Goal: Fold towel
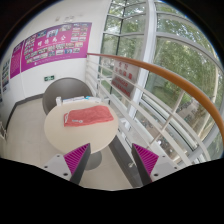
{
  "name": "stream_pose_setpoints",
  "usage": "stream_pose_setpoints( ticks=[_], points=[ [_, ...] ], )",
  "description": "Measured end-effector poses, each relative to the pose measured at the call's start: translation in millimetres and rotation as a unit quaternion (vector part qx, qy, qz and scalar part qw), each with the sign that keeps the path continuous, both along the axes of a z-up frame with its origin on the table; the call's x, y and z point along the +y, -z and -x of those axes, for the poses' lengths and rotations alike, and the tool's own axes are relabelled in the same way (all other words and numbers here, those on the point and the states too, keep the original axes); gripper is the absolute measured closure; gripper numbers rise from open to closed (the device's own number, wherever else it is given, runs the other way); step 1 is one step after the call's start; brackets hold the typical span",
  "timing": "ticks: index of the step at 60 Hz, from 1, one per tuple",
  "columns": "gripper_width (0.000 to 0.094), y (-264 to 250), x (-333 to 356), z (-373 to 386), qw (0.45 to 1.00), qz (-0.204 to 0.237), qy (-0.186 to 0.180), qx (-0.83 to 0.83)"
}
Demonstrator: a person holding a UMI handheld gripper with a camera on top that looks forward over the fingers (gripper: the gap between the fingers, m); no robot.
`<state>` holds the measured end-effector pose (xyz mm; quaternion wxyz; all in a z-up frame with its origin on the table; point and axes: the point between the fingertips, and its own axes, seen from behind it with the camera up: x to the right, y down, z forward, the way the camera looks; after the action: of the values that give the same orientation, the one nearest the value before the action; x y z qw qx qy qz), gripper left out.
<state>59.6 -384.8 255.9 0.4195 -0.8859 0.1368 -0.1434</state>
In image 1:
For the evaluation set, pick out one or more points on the row of white wall posters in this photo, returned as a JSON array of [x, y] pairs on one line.
[[5, 76]]

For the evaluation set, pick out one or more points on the flat white blue box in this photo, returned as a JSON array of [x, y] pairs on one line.
[[80, 99], [68, 100]]

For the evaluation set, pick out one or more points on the small white carton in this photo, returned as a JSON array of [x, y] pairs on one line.
[[58, 101]]

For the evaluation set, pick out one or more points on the red-lettered warning sign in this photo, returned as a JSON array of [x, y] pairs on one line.
[[125, 80]]

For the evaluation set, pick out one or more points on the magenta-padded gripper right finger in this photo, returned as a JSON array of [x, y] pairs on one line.
[[146, 159]]

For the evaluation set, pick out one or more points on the narrow magenta wall poster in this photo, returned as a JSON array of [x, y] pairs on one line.
[[16, 60]]

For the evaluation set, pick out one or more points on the pink towel with grey trim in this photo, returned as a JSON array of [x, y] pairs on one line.
[[88, 116]]

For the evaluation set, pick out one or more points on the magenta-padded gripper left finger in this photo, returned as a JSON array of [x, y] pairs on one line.
[[77, 158]]

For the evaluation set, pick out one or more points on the large magenta wall poster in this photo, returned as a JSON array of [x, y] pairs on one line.
[[56, 45]]

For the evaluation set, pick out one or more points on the flat white teal box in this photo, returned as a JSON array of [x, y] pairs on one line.
[[93, 99]]

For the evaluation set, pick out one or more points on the green exit sign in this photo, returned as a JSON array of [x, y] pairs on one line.
[[49, 78]]

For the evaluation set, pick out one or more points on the grey round-back chair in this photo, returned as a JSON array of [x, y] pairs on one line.
[[65, 88]]

